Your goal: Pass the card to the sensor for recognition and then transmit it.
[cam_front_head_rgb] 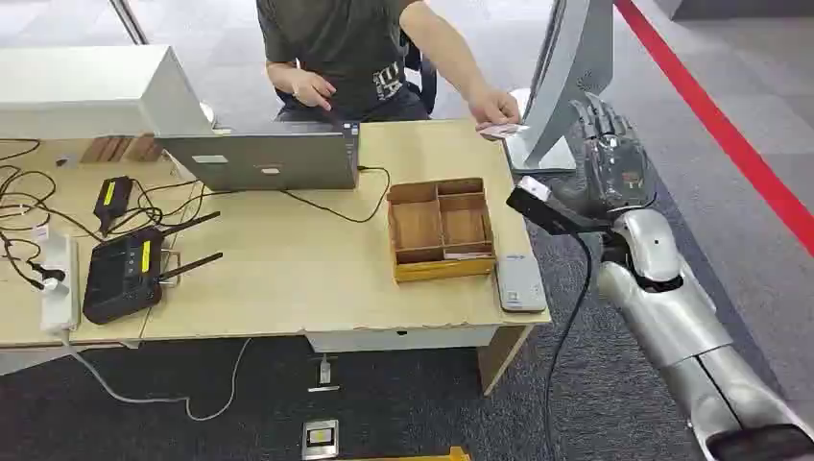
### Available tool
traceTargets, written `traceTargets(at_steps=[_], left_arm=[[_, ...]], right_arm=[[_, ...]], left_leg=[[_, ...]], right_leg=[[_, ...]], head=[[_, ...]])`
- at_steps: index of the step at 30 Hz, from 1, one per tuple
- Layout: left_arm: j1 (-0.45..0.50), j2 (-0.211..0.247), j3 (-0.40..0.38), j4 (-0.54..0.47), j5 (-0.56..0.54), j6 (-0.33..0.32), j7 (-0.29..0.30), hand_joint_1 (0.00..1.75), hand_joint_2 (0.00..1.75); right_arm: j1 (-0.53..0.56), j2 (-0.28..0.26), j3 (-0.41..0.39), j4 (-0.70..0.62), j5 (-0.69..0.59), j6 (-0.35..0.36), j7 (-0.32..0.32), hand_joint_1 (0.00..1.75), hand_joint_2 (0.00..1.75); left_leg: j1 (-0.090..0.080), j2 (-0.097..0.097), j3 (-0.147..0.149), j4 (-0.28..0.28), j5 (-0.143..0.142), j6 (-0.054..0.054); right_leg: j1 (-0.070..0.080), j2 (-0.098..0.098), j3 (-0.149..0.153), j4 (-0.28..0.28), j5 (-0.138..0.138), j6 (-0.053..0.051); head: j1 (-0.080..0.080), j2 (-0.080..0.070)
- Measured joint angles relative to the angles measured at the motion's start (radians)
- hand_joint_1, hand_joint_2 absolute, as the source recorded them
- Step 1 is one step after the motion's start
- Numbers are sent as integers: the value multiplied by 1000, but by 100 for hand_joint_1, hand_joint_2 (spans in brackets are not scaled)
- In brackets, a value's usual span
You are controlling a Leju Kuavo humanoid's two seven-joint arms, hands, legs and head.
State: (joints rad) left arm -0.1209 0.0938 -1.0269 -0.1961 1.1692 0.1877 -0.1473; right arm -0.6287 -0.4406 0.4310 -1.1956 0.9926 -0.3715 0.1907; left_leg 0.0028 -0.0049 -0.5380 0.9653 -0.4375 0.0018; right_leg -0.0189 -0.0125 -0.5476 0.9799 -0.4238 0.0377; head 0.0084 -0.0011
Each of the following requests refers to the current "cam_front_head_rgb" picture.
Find black laptop cable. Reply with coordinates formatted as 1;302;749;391
278;165;392;225

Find person's left hand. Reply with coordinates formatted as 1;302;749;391
468;87;522;127

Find black wrist camera, pale box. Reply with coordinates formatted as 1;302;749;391
506;176;613;238

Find white power strip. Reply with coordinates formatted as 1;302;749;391
39;230;82;334

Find person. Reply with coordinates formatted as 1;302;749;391
255;0;523;127

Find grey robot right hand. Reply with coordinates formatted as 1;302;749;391
551;92;657;222

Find small white floor plug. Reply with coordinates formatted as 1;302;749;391
307;354;341;394

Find black charger, yellow label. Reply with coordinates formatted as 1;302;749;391
92;175;135;237

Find grey metal pole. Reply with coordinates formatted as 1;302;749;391
108;0;150;46

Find wooden card box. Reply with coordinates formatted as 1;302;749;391
386;177;498;285

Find pale card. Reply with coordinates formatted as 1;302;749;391
476;122;530;140

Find tangled black cables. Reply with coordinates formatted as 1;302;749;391
0;137;204;292

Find large white box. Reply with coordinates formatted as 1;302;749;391
0;43;216;140

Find red floor tape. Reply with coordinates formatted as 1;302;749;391
612;0;814;258

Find brown wooden blocks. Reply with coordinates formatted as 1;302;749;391
80;133;165;165

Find metal floor socket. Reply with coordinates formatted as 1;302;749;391
300;418;340;461

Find pale wooden desk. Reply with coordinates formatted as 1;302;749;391
0;118;553;397

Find white power cable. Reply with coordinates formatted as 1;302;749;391
61;331;253;424

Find person's right hand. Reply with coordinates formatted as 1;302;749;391
287;67;338;112

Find grey laptop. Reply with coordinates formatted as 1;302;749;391
155;120;361;193

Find black chair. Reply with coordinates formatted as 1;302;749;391
402;35;440;118

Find grey flat card reader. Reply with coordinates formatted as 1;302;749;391
493;254;549;314

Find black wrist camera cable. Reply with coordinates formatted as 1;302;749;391
541;232;594;461

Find black controller with antennas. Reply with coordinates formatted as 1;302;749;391
82;210;225;327

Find silver monitor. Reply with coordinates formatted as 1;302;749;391
504;0;615;176

